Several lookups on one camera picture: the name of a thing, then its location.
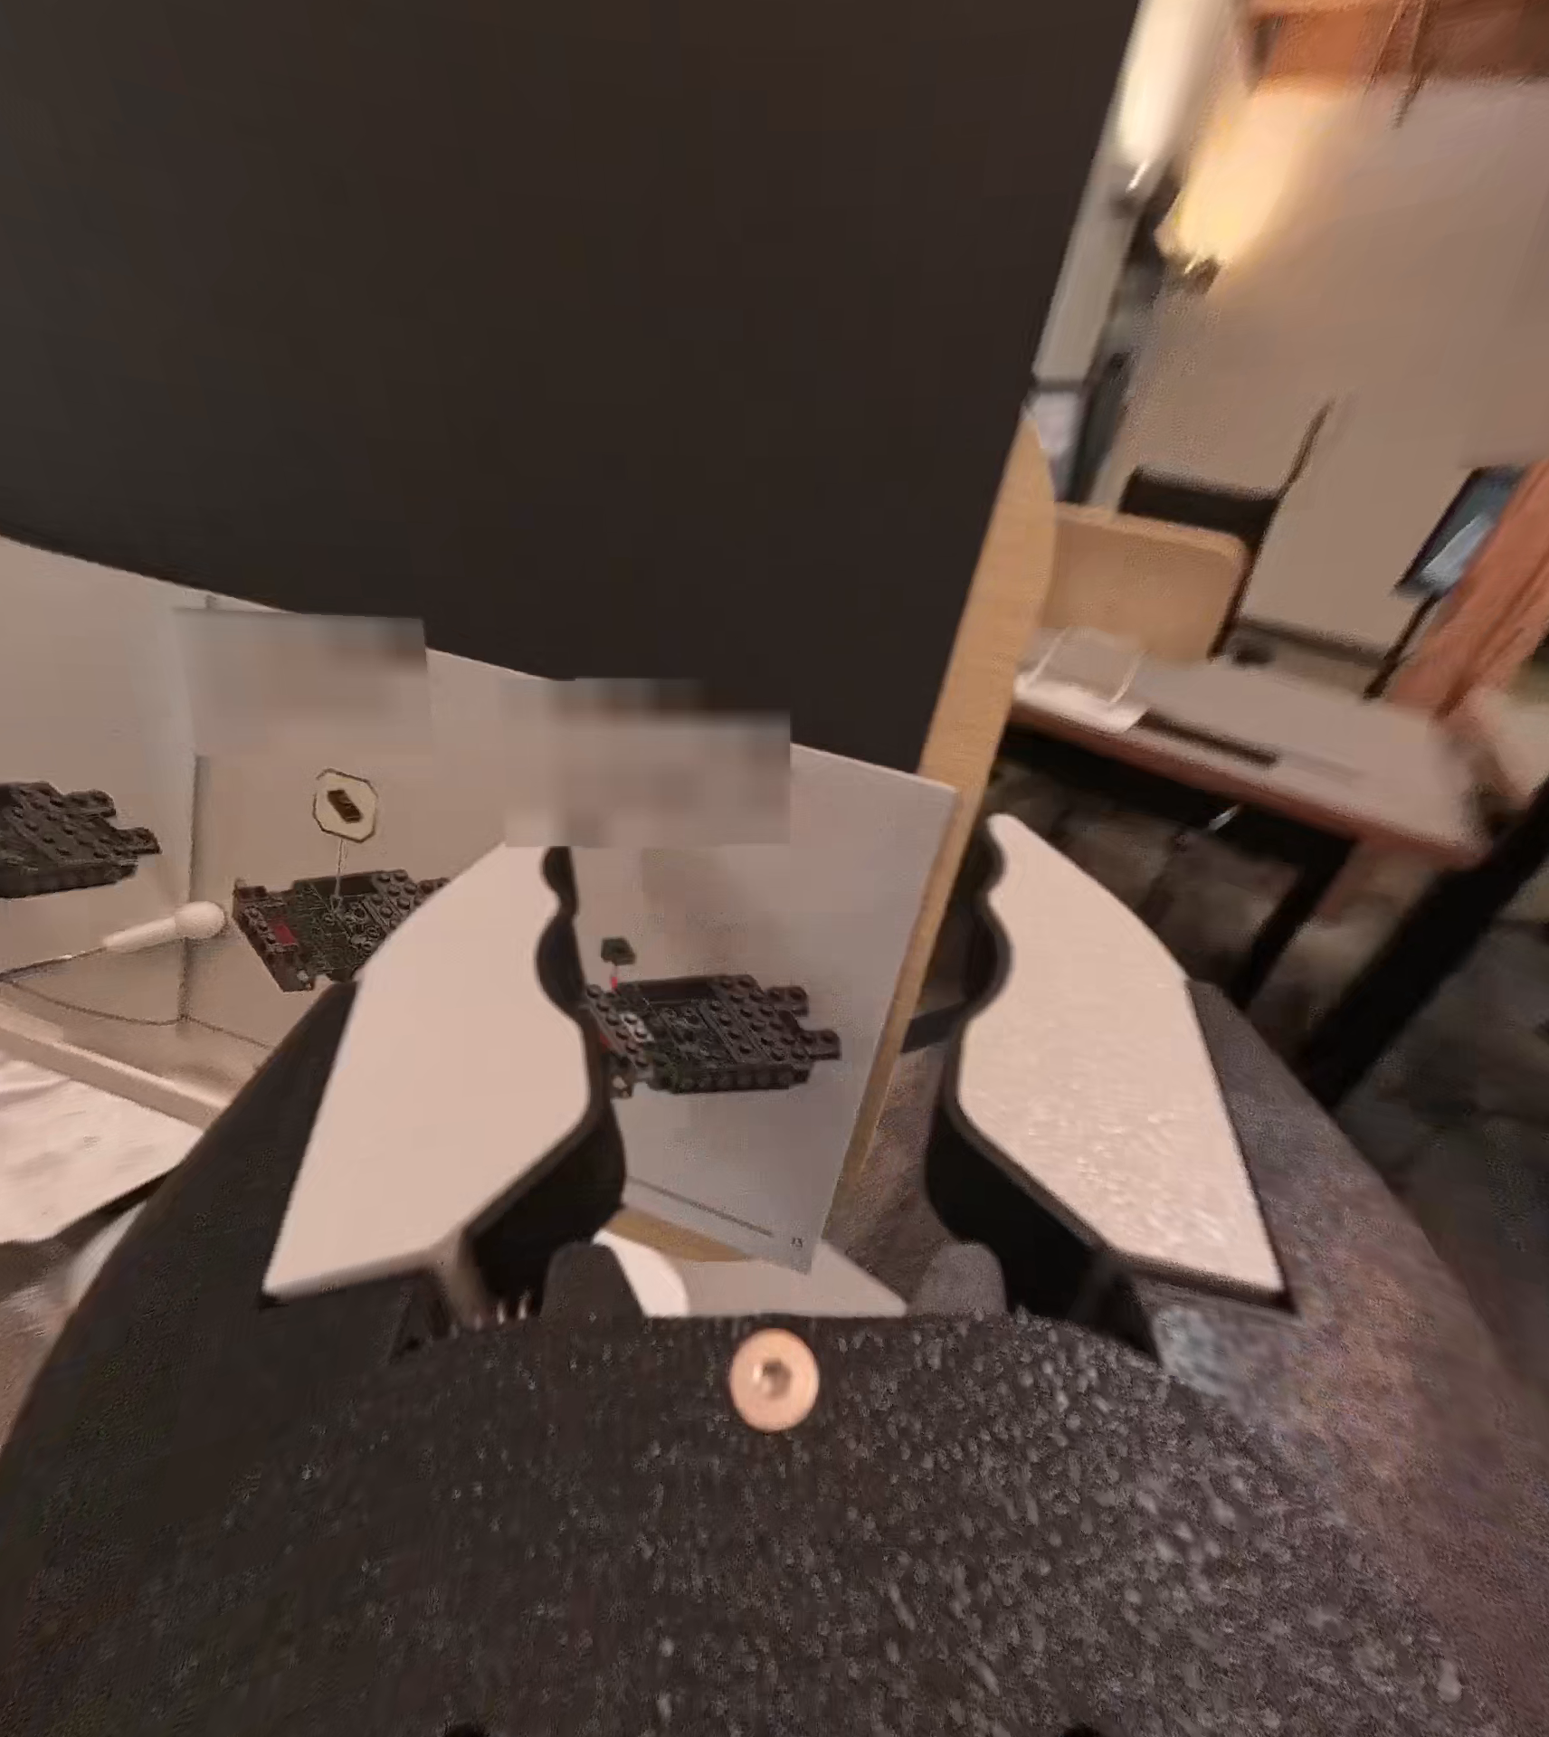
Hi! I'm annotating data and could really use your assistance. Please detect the wooden pillar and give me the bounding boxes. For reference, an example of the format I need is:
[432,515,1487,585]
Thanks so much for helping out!
[1388,338,1549,715]

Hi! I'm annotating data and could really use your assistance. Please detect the opened printed paper bag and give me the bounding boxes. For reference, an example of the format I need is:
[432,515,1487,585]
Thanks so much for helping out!
[0,980,202,1253]

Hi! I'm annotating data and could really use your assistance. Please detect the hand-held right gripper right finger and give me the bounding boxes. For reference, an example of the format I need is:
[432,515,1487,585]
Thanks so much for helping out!
[926,811,1288,1300]

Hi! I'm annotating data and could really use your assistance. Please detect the light wooden chair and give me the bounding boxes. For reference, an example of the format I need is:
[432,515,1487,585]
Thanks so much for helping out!
[1049,503,1255,668]

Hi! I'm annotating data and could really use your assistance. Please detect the toy instruction booklet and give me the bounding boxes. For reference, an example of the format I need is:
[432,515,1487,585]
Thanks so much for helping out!
[0,508,964,1274]

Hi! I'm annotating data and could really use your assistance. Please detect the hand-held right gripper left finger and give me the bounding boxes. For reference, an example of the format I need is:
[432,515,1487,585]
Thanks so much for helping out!
[261,844,625,1300]

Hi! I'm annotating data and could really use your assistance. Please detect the black metal pole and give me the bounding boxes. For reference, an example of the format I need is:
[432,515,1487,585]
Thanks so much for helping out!
[1302,646,1549,1111]

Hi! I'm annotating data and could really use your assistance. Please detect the display screen on stand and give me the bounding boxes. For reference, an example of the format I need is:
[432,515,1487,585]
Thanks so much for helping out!
[1397,463,1523,600]

